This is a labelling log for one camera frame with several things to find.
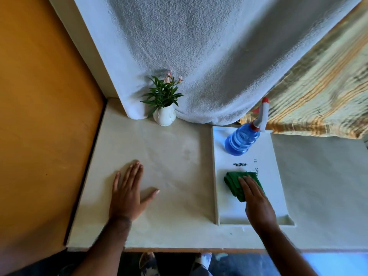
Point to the person's right hand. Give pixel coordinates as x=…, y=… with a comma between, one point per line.
x=258, y=206

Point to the white terry towel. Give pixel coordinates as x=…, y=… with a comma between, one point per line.
x=201, y=54

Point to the white rectangular tray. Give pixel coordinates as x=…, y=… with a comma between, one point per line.
x=267, y=181

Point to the blue spray bottle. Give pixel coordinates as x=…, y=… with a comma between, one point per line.
x=241, y=139

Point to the person's left forearm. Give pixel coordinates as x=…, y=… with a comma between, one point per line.
x=105, y=247

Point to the white ceramic vase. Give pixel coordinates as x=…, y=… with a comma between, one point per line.
x=164, y=116

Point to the person's right forearm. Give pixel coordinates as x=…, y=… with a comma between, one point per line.
x=283, y=252

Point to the striped yellow green cloth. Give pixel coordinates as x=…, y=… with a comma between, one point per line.
x=325, y=91

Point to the green cleaning cloth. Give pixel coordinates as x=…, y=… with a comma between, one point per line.
x=233, y=183

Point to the person's left thumb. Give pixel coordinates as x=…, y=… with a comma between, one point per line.
x=150, y=197

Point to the person's patterned trousers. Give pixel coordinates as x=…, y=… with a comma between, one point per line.
x=201, y=264

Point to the person's left middle finger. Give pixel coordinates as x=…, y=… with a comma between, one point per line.
x=133, y=176

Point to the green plant with pink flowers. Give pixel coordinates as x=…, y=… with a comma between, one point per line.
x=163, y=93

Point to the person's left hand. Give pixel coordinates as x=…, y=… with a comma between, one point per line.
x=124, y=198

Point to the person's left little finger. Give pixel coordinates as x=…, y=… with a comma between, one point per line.
x=116, y=182

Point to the person's right fingers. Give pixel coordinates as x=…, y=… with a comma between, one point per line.
x=247, y=186

